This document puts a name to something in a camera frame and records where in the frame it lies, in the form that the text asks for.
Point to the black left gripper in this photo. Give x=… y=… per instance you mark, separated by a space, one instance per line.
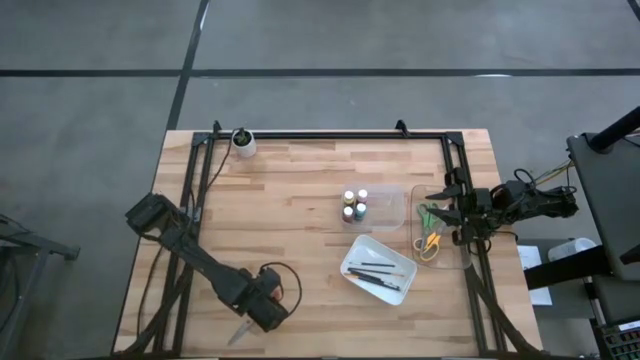
x=245 y=296

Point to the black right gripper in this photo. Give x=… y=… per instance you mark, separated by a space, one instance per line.
x=477 y=207

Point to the purple paint bottle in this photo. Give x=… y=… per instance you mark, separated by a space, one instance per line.
x=362 y=195

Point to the teal paint bottle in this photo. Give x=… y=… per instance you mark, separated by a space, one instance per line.
x=360 y=210

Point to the small white-tipped paintbrush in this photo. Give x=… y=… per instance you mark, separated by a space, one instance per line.
x=372 y=264

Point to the yellow paint bottle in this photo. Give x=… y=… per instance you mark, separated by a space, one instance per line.
x=349 y=197

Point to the white plastic bin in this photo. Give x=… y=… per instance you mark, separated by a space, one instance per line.
x=360 y=252

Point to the red paint bottle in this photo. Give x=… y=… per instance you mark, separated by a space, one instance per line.
x=348 y=213

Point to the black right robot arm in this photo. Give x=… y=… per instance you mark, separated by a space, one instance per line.
x=530 y=202

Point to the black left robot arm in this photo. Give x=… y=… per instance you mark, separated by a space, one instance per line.
x=200 y=260

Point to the large clear plastic tray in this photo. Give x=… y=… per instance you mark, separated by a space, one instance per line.
x=450 y=257

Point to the white paper sheet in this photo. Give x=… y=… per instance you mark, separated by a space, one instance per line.
x=529 y=257

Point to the white plant pot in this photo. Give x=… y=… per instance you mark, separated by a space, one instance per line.
x=247 y=150

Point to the small green plant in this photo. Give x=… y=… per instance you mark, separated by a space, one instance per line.
x=243 y=137

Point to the black equipment cart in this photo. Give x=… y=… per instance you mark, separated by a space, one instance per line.
x=615 y=200

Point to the small parts organiser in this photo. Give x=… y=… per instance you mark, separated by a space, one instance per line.
x=622 y=342

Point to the grey metal stand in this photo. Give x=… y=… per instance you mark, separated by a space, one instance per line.
x=40 y=246

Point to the black frame clamp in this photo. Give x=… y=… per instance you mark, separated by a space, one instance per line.
x=401 y=128
x=216 y=126

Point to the black aluminium table frame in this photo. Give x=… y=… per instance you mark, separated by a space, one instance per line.
x=325 y=135

